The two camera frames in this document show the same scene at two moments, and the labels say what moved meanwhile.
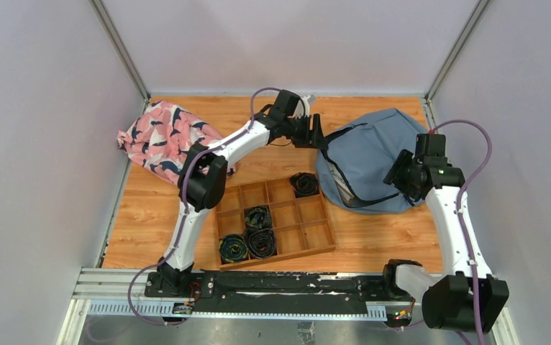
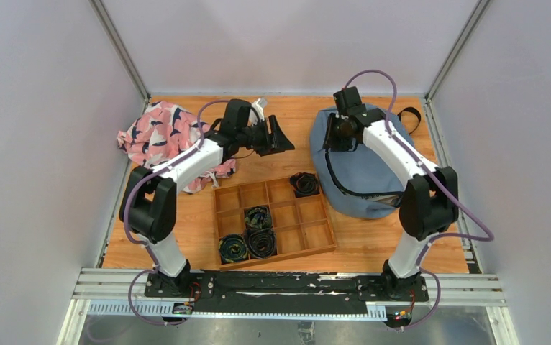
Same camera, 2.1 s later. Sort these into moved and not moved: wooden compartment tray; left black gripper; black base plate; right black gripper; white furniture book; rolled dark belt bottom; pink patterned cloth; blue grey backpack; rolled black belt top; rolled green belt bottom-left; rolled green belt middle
Moved: blue grey backpack; right black gripper; white furniture book; left black gripper
Not moved: rolled black belt top; black base plate; pink patterned cloth; rolled green belt middle; rolled dark belt bottom; wooden compartment tray; rolled green belt bottom-left
